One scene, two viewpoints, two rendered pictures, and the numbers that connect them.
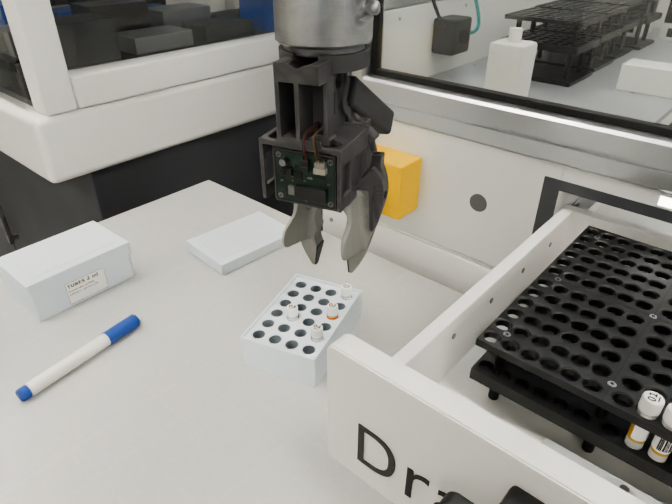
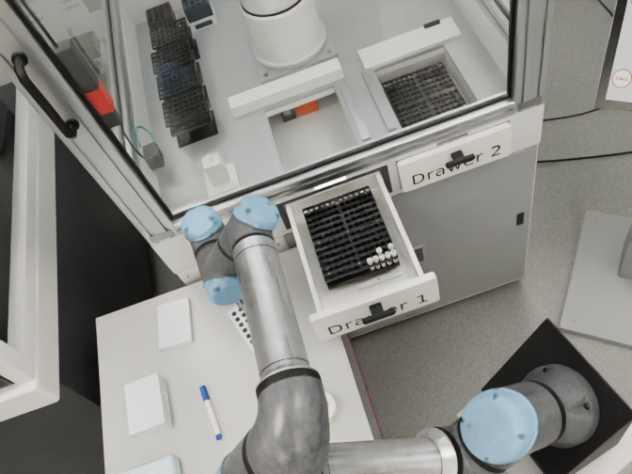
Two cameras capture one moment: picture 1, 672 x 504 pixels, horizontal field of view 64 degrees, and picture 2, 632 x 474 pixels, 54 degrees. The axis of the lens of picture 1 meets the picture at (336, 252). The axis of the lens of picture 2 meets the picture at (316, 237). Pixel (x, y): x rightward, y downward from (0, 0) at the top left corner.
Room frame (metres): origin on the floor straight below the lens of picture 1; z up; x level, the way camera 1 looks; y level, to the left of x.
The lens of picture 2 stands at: (-0.30, 0.33, 2.12)
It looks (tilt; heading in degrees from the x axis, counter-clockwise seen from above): 55 degrees down; 322
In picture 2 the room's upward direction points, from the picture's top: 23 degrees counter-clockwise
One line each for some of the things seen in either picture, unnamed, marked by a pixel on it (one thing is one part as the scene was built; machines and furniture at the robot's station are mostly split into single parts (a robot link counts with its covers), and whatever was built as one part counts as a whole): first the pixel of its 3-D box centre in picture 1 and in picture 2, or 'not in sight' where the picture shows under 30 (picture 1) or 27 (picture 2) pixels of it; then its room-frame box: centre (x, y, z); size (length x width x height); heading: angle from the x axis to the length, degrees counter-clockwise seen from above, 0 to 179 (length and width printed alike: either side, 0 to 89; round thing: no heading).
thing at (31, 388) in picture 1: (82, 354); (210, 412); (0.42, 0.27, 0.77); 0.14 x 0.02 x 0.02; 147
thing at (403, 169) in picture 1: (385, 182); not in sight; (0.61, -0.06, 0.88); 0.07 x 0.05 x 0.07; 48
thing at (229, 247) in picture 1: (242, 240); (175, 323); (0.65, 0.13, 0.77); 0.13 x 0.09 x 0.02; 134
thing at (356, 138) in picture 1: (321, 125); not in sight; (0.43, 0.01, 1.01); 0.09 x 0.08 x 0.12; 157
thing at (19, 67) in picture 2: not in sight; (47, 102); (0.68, 0.01, 1.45); 0.05 x 0.03 x 0.19; 138
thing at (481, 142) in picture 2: not in sight; (454, 158); (0.20, -0.56, 0.87); 0.29 x 0.02 x 0.11; 48
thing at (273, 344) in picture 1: (305, 325); (254, 323); (0.45, 0.03, 0.78); 0.12 x 0.08 x 0.04; 156
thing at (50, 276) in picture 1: (68, 267); (148, 406); (0.56, 0.33, 0.79); 0.13 x 0.09 x 0.05; 140
